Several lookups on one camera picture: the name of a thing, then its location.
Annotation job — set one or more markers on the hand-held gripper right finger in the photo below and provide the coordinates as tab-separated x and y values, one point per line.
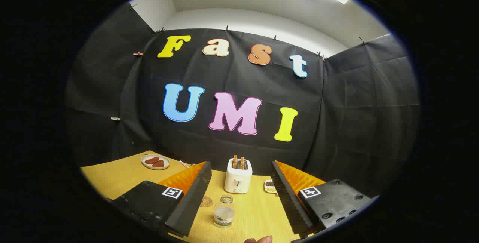
290	205

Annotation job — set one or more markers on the toasted bread slice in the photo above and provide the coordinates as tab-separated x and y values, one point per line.
242	162
235	161

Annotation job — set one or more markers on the brown food piece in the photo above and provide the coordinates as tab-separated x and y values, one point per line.
151	160
158	164

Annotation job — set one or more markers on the black backdrop cloth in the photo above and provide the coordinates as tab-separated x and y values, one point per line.
355	123

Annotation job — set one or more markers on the round printed coaster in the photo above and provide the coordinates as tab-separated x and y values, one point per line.
206	202

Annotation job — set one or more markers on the wooden table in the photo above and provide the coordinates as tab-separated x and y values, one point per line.
123	175

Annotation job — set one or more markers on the white toaster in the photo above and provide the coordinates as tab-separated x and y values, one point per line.
238	179

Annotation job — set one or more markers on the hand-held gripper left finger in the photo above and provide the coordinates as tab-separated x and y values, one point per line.
189	205

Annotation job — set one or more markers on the white divided dish with grains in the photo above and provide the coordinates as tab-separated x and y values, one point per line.
268	187

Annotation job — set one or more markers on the clear plastic bottle green label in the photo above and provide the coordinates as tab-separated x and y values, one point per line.
223	215

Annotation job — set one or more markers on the round white plate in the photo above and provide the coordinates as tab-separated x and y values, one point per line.
146	165

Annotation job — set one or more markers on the pink striped straw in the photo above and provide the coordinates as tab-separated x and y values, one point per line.
184	164

